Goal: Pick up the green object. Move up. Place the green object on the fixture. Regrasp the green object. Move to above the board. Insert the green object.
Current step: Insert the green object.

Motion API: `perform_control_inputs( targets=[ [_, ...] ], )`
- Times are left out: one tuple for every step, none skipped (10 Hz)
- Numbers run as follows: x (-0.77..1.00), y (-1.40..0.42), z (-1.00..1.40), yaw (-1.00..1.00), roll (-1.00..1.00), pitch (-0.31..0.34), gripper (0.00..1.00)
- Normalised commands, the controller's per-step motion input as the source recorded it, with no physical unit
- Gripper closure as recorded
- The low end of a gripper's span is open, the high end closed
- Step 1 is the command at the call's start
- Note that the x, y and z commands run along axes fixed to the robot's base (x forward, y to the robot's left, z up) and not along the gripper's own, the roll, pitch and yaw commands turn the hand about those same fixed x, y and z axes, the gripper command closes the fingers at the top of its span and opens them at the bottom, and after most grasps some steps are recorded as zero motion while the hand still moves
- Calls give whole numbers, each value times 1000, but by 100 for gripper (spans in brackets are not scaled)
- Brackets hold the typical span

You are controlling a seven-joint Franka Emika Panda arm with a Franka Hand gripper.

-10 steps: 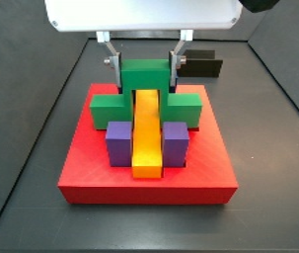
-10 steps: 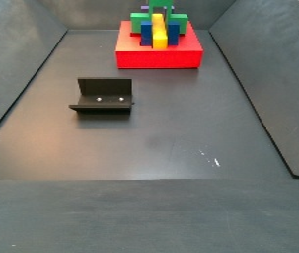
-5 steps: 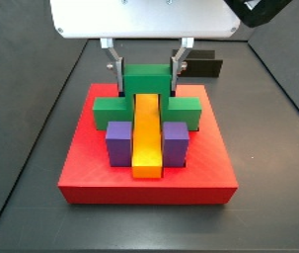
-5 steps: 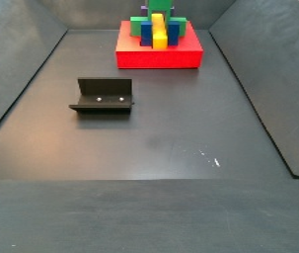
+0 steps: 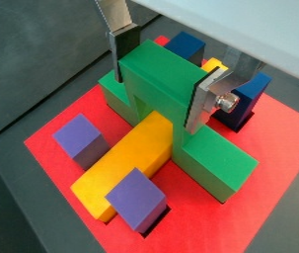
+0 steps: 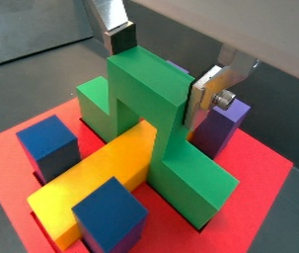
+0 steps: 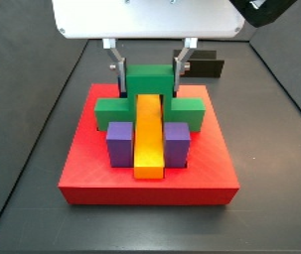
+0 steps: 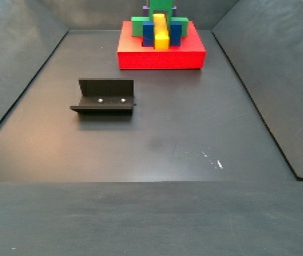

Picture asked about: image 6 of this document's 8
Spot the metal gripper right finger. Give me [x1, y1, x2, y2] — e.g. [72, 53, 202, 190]
[182, 44, 259, 130]

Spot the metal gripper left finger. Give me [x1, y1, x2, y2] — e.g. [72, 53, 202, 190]
[88, 0, 138, 55]

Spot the green bridge-shaped block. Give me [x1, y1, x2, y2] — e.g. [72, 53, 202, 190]
[76, 46, 239, 228]

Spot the red base board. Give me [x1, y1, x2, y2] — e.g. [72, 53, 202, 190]
[0, 100, 292, 253]

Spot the left purple block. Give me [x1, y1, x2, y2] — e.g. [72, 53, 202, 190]
[190, 100, 250, 159]

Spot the purple block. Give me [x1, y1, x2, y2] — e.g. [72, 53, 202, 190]
[190, 100, 250, 159]
[166, 60, 190, 74]

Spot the right purple block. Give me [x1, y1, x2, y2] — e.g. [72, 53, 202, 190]
[166, 60, 190, 74]

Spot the yellow long bar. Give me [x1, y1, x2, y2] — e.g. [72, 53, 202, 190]
[28, 121, 156, 251]

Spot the left blue block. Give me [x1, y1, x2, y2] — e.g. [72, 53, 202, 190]
[16, 116, 80, 184]

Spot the blue block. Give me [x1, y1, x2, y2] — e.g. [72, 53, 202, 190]
[72, 177, 150, 253]
[16, 116, 80, 184]

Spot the right blue block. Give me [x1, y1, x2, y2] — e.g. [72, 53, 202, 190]
[72, 177, 150, 253]

